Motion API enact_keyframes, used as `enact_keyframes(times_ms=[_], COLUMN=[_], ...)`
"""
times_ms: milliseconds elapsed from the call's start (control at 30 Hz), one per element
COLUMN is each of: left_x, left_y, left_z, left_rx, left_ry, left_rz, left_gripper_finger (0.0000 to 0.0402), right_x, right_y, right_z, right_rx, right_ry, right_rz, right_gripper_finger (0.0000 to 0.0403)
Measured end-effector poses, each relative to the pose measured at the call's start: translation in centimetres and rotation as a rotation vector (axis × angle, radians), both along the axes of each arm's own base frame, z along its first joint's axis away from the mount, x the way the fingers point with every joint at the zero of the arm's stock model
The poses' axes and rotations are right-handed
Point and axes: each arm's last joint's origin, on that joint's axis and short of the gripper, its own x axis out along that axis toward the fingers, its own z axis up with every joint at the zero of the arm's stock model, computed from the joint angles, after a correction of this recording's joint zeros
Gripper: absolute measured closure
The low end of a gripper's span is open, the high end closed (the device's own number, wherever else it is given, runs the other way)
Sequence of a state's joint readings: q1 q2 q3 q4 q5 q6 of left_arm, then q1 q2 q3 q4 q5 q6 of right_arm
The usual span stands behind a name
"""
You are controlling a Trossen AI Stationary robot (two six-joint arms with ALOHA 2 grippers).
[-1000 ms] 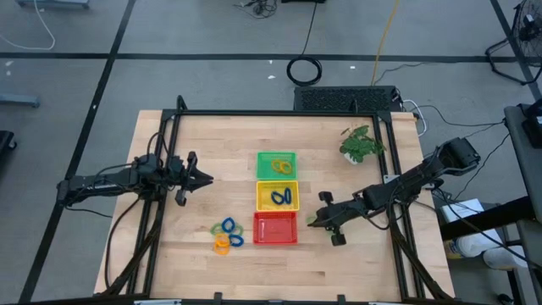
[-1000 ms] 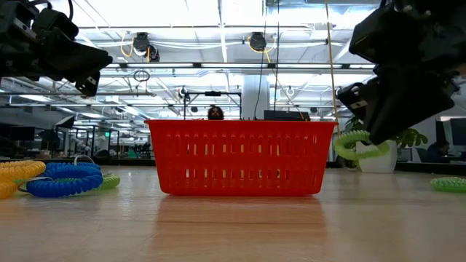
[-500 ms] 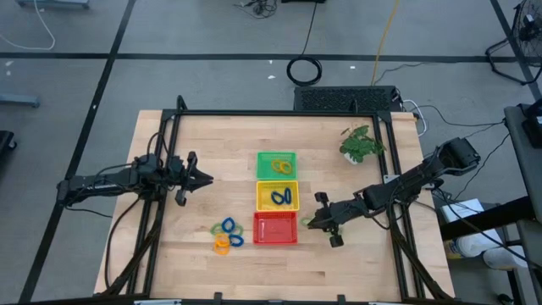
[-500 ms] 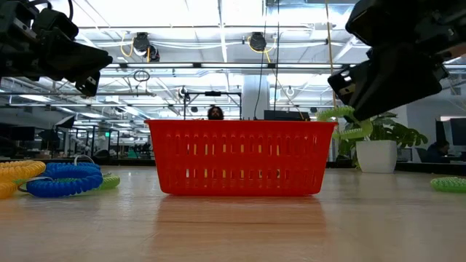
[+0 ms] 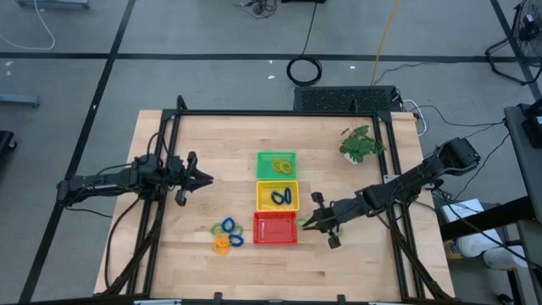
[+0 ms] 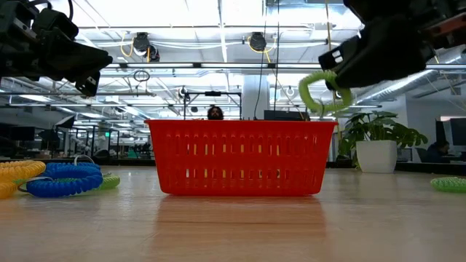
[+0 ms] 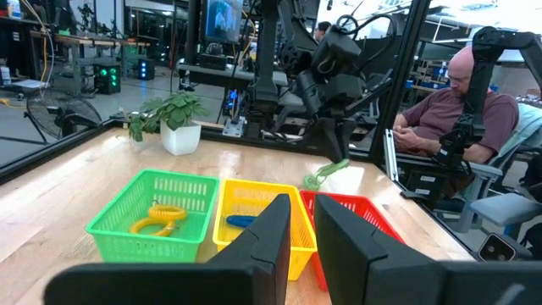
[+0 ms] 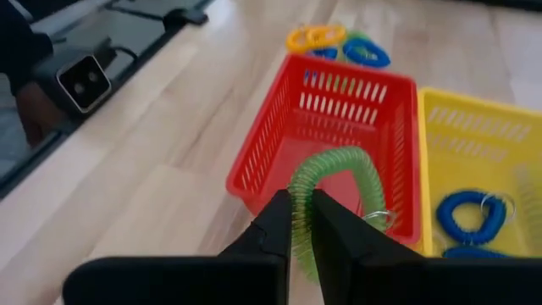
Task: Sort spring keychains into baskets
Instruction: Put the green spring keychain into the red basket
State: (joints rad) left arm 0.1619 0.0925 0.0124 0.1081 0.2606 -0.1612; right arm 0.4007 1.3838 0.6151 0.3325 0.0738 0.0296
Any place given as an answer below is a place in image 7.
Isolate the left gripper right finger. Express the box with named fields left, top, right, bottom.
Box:
left=313, top=194, right=542, bottom=305

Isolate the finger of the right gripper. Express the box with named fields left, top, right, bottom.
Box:
left=334, top=119, right=355, bottom=162
left=315, top=119, right=341, bottom=164

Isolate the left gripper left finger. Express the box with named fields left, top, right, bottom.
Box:
left=44, top=193, right=293, bottom=305

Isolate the blue spring keychain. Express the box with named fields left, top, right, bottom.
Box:
left=225, top=214, right=258, bottom=229

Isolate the green spring keychain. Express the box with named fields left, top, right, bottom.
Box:
left=302, top=158, right=351, bottom=192

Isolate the yellow spring keychain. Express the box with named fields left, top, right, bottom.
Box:
left=147, top=201, right=189, bottom=222
left=130, top=217, right=177, bottom=237

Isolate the red plastic basket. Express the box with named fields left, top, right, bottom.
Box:
left=299, top=189, right=406, bottom=293

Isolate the yellow plastic basket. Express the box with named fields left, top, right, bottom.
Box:
left=212, top=178, right=318, bottom=281

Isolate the person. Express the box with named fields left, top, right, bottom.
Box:
left=392, top=45, right=521, bottom=165
left=313, top=20, right=333, bottom=43

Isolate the black vertical stand pole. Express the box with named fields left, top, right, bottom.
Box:
left=220, top=0, right=283, bottom=139

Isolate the grey side desk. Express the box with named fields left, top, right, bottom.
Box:
left=176, top=62, right=290, bottom=91

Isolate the black desk monitor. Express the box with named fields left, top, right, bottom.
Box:
left=199, top=0, right=247, bottom=46

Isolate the green plant in white pot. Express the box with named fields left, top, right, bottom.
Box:
left=122, top=91, right=211, bottom=157

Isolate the green plastic basket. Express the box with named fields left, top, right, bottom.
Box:
left=86, top=168, right=220, bottom=264

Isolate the small black rounded device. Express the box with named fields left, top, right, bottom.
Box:
left=477, top=232, right=518, bottom=263

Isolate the grey office chair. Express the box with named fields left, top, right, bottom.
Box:
left=383, top=103, right=542, bottom=260

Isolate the light blue jacket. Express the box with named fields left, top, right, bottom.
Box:
left=497, top=103, right=542, bottom=164

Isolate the blue-lit black box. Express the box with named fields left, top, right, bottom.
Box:
left=136, top=58, right=156, bottom=81

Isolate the black standing fan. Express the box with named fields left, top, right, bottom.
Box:
left=24, top=86, right=103, bottom=143

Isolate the green-lit computer case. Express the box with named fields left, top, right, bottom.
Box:
left=92, top=62, right=123, bottom=96

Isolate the wooden workbench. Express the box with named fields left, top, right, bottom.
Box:
left=29, top=31, right=152, bottom=86

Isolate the black aluminium table frame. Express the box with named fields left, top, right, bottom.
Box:
left=0, top=0, right=434, bottom=184

